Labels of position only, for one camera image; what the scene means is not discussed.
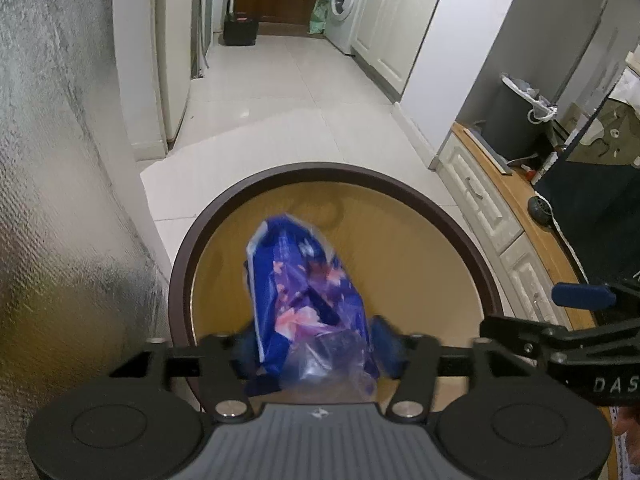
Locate green plastic bag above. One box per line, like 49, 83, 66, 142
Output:
307, 0, 333, 36

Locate dark printed panel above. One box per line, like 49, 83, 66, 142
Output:
532, 67, 640, 286

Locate grey bin with white liner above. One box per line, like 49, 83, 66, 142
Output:
467, 74, 558, 163

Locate low cabinet with wooden top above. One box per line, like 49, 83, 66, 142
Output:
437, 120, 640, 480

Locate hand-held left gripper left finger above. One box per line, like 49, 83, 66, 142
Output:
107, 327, 263, 423

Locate blue floral plastic packet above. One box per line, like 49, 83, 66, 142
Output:
245, 214, 381, 403

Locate yellow bin with brown rim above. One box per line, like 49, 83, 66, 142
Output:
167, 161, 503, 413

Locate white washing machine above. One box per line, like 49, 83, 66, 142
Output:
324, 0, 375, 56

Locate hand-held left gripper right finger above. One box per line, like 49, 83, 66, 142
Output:
369, 316, 541, 420

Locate white refrigerator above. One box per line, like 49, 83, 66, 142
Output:
155, 0, 216, 143

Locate white kitchen base cabinets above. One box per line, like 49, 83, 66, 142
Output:
350, 0, 453, 101

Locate grey bar tool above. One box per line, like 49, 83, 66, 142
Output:
465, 127, 513, 176

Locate small black round gadget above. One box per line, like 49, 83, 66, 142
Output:
529, 196, 553, 223

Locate small black crate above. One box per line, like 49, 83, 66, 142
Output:
223, 12, 260, 47

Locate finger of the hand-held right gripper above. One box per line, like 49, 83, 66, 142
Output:
552, 281, 640, 318
480, 314, 571, 361

